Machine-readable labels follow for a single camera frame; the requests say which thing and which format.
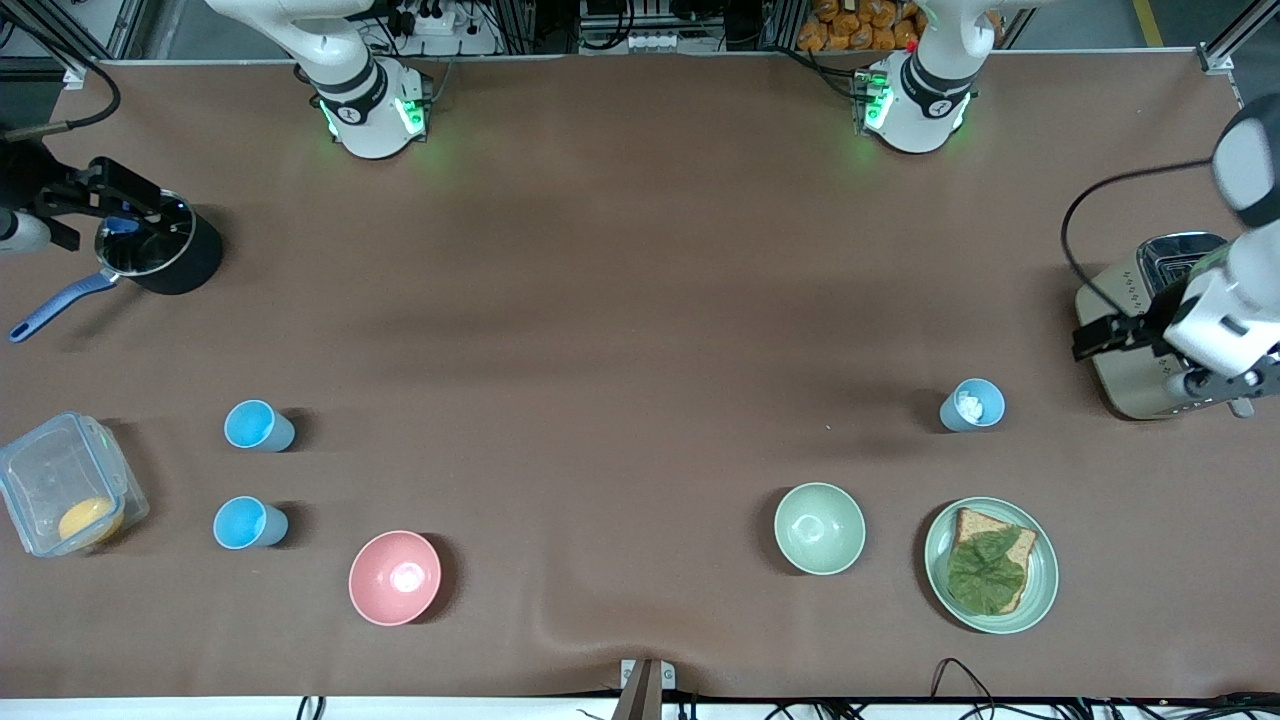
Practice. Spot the pale green bowl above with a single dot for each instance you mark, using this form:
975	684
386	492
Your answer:
820	528

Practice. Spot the pale green plate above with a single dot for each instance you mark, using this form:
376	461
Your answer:
1040	580

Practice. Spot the clear plastic food container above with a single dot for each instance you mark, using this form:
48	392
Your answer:
40	470

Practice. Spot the white crumpled paper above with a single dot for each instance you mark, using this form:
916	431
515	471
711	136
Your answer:
968	403

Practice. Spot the bag of orange buns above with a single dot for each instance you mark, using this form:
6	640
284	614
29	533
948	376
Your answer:
850	25

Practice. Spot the beige chrome toaster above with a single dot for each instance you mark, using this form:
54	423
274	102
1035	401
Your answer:
1125	370

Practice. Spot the green lettuce leaf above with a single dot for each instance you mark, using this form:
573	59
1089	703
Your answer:
985	570

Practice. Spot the grey-blue plastic cup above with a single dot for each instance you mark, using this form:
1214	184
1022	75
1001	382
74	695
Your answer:
985	415

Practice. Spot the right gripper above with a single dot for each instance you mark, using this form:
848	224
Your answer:
28	180

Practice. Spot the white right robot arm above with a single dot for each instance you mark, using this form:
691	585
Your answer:
370	120

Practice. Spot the pink bowl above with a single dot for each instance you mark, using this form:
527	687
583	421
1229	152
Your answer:
395	578

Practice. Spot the orange round food piece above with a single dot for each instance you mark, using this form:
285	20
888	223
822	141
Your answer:
88	520

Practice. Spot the bright blue plastic cup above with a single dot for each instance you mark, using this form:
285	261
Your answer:
255	425
245	523

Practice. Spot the small white socket strip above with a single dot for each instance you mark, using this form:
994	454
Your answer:
652	42

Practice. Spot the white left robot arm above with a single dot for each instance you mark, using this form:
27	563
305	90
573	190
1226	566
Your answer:
915	110

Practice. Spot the white power strip with plugs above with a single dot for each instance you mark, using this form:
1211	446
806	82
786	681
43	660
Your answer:
435	20

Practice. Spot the brown bread slice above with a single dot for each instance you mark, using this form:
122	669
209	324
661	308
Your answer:
975	522

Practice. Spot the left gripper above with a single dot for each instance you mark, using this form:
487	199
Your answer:
1137	329

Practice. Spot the metal table edge bracket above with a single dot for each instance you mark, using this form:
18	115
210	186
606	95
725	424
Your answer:
645	690

